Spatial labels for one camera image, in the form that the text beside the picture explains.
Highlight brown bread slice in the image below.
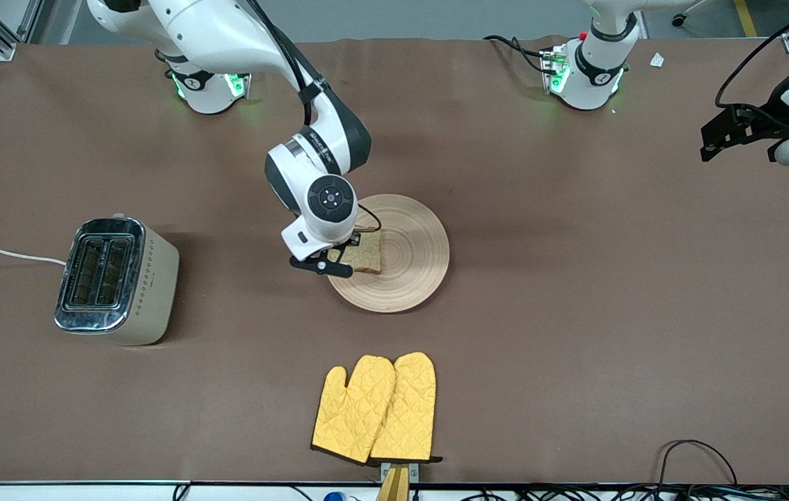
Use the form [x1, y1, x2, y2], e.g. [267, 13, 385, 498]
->
[335, 230, 383, 276]

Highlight round wooden plate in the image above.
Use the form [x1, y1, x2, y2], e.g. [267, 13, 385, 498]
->
[325, 193, 451, 315]

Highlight beige chrome two-slot toaster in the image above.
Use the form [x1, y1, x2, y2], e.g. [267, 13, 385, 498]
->
[54, 214, 180, 347]

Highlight black chair caster wheel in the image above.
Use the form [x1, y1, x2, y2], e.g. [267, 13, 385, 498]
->
[671, 0, 710, 29]

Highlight yellow quilted oven mitt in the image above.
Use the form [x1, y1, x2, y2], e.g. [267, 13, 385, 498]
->
[369, 351, 444, 465]
[310, 355, 397, 466]

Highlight brown table cover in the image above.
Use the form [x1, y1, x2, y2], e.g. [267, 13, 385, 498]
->
[0, 35, 789, 486]

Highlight black left arm base cable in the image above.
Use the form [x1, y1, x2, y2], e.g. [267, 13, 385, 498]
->
[483, 34, 550, 75]

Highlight wooden bar with metal bracket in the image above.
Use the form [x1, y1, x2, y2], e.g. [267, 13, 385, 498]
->
[374, 461, 420, 501]

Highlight black looped cable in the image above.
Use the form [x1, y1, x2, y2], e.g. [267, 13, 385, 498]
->
[657, 439, 739, 488]

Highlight white toaster power cord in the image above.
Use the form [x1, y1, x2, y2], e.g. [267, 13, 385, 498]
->
[0, 248, 67, 267]

